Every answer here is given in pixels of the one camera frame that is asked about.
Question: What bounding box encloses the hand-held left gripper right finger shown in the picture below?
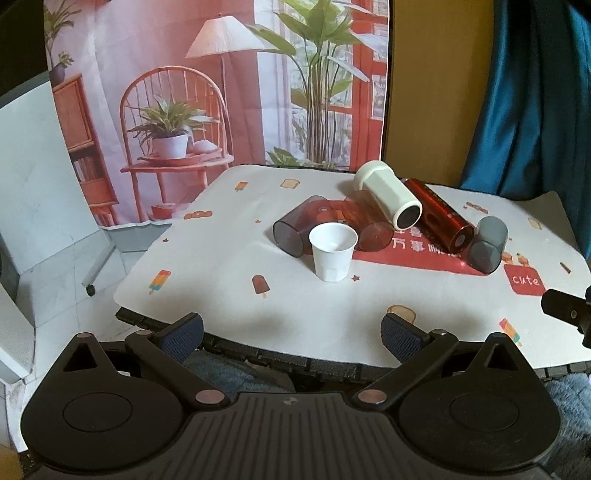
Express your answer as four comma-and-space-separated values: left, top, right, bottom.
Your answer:
352, 313, 525, 411

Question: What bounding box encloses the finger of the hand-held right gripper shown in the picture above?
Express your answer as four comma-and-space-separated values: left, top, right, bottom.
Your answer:
541, 286, 591, 350

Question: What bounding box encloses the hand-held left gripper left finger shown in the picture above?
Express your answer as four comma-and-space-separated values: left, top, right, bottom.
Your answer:
62, 313, 232, 409

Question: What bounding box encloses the grey transparent cup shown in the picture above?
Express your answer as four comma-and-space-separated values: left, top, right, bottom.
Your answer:
467, 216, 509, 274

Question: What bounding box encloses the white paper cup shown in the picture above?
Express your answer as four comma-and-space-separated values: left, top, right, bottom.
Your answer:
308, 223, 359, 282

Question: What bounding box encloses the red metallic cup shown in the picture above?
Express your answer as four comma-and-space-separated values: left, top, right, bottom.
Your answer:
402, 178, 476, 254

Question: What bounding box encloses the white cylindrical cup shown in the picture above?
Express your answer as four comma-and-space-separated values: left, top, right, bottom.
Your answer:
353, 160, 423, 232

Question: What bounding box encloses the dark red transparent cup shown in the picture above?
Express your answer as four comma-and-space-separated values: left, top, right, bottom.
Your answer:
272, 195, 331, 257

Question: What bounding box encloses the white printed tablecloth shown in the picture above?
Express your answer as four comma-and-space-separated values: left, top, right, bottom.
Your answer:
114, 164, 591, 370

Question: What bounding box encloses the blue curtain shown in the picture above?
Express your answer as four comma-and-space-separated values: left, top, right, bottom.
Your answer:
459, 0, 591, 260

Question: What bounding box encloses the wall poster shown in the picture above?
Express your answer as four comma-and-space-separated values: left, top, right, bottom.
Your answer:
43, 0, 391, 230

